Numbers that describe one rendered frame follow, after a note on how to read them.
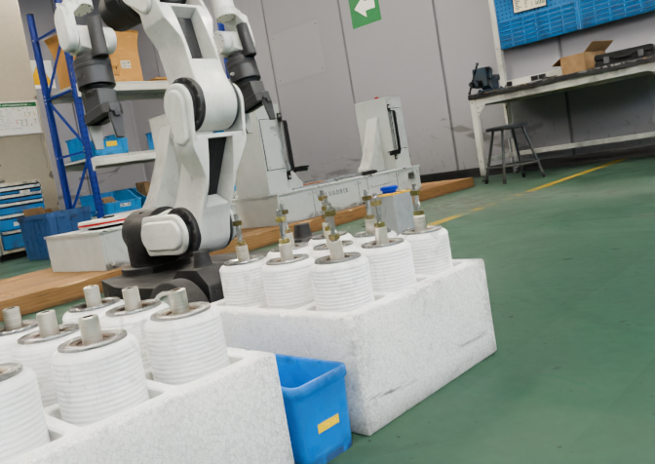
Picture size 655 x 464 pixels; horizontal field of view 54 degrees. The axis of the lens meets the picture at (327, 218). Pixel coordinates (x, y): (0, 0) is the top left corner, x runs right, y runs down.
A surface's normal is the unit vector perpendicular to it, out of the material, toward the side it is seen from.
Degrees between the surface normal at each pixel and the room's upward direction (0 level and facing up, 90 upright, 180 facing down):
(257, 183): 90
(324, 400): 92
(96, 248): 90
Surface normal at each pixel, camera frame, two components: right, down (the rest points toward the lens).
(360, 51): -0.66, 0.18
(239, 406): 0.71, -0.06
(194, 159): -0.52, 0.58
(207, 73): 0.61, -0.45
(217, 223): 0.76, 0.21
